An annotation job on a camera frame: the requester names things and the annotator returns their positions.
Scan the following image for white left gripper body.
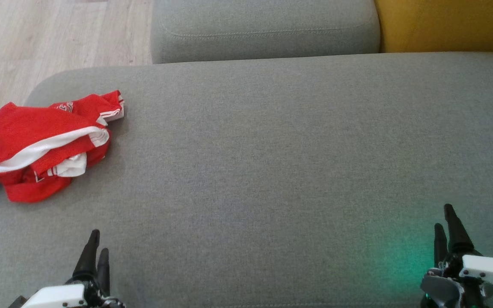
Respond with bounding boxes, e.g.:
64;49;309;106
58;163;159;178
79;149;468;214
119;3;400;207
9;278;125;308

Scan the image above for grey fabric sofa seat cushion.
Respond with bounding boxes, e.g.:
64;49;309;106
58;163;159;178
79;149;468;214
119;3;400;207
0;52;493;308

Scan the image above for red and white striped jersey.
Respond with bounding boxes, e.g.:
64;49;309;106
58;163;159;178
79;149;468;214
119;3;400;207
0;89;125;203

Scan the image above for red shorts with white hem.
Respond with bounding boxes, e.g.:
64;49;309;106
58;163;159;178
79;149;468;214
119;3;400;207
0;102;111;197

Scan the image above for grey fabric sofa back cushion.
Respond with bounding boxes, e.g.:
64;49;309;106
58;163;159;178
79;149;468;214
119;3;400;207
150;0;381;65

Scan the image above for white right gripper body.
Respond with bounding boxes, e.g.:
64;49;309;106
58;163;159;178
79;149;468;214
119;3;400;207
420;252;493;308

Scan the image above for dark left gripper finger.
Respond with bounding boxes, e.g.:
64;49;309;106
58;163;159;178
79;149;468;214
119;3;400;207
73;230;101;281
98;248;110;296

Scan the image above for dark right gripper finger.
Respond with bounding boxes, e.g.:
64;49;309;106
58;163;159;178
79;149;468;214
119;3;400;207
444;204;475;256
434;223;448;266

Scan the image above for yellow sofa cushion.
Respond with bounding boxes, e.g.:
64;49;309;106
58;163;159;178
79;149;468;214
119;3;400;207
374;0;493;54

